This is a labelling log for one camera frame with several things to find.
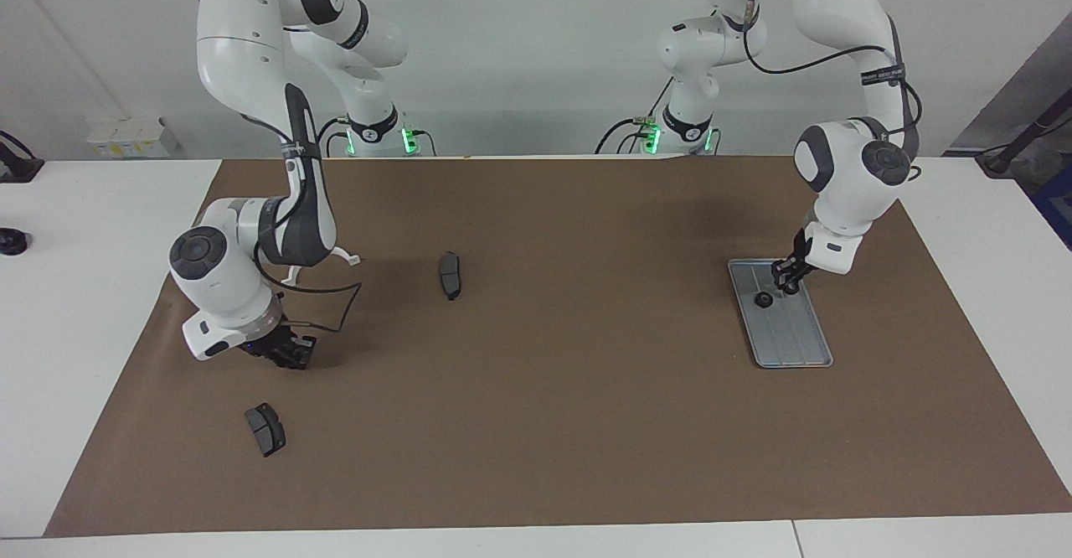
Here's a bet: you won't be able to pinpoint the silver metal tray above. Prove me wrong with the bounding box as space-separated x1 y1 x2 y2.
727 258 834 369

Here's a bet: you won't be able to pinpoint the white wall box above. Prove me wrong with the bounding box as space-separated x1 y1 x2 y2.
86 116 181 158

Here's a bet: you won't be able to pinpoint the dark grey slotted brake pad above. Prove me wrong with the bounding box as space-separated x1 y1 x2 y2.
245 403 286 457

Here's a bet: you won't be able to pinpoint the brown table mat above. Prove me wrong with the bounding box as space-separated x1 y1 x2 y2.
44 154 1072 538

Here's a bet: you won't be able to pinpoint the black table clamp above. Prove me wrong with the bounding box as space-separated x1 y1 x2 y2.
0 131 44 183

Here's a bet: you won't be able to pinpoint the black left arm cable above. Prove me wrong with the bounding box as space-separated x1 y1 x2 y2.
741 0 922 136

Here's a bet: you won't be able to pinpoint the black base power cables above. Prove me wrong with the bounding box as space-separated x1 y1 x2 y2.
312 116 436 157
596 80 721 155

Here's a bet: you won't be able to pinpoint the white curved plastic bracket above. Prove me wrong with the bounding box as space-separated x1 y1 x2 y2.
285 244 362 288

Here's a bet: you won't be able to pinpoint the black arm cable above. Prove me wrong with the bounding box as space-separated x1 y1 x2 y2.
239 110 363 334
741 0 922 136

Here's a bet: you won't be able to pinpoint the blue crate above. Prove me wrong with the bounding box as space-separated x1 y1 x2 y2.
1028 164 1072 251

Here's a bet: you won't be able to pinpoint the black stand pole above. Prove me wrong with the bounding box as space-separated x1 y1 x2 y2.
976 89 1072 178

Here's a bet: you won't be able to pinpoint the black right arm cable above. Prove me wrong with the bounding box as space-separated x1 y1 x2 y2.
239 110 363 334

